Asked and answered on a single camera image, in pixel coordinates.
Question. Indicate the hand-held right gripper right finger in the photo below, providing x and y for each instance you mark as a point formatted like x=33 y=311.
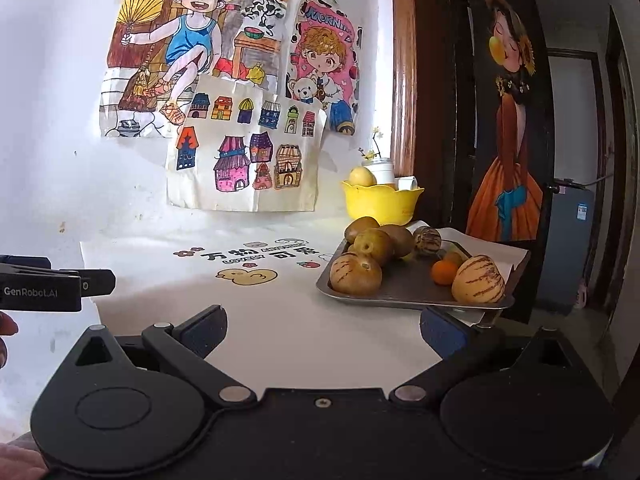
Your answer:
x=445 y=332

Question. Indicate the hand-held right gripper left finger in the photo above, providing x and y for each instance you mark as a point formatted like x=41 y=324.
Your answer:
x=200 y=332

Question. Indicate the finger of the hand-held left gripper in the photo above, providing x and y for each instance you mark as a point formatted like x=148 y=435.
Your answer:
x=100 y=281
x=25 y=261

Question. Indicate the metal baking tray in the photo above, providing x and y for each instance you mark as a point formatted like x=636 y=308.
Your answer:
x=410 y=285

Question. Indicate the small orange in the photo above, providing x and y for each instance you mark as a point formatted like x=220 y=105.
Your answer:
x=454 y=258
x=444 y=271

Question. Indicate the pale striped pepino melon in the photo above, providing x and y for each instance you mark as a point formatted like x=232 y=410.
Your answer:
x=478 y=279

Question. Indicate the dark striped pepino melon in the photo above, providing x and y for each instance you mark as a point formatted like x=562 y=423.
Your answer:
x=426 y=241

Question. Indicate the large brown kiwi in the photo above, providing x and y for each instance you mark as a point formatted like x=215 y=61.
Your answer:
x=399 y=240

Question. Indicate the tan pepino melon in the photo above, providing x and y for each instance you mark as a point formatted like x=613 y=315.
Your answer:
x=356 y=273

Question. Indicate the yellow-brown pear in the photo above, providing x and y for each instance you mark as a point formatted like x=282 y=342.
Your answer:
x=372 y=246

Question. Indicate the olive-brown mango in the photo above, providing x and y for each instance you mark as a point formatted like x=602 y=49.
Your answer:
x=361 y=227

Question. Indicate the person's left hand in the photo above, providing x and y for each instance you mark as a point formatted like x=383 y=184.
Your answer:
x=7 y=324

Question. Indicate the printed white table mat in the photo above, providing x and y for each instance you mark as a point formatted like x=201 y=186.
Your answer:
x=280 y=340

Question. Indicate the grey appliance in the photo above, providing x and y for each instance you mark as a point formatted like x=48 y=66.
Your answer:
x=565 y=260

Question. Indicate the small pink object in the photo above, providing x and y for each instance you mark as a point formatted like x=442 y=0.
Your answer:
x=580 y=294

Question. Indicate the yellow bowl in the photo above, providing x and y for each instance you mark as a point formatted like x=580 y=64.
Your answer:
x=380 y=205

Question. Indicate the white carton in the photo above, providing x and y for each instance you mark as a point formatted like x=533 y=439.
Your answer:
x=406 y=183

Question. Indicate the pink-grey cloth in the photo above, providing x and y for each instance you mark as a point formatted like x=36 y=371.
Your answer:
x=17 y=457

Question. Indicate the pale yellow pear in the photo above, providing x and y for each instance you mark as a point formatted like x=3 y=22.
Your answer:
x=362 y=176

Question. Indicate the colourful houses drawing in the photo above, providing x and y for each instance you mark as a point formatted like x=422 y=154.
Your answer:
x=240 y=160

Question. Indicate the orange dress lady painting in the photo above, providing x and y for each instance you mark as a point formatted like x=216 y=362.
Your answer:
x=510 y=160

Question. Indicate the yellow flower twig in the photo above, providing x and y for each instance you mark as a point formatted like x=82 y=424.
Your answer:
x=374 y=144

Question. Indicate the boy with fan drawing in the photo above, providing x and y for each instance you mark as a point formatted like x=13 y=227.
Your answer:
x=190 y=35

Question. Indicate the girl with bear drawing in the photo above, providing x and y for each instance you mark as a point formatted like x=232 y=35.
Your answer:
x=322 y=60

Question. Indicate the dark brown door frame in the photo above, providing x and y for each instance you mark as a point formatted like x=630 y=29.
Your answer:
x=601 y=160

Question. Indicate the reddish wooden door frame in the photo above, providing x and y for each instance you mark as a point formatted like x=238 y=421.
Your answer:
x=404 y=60

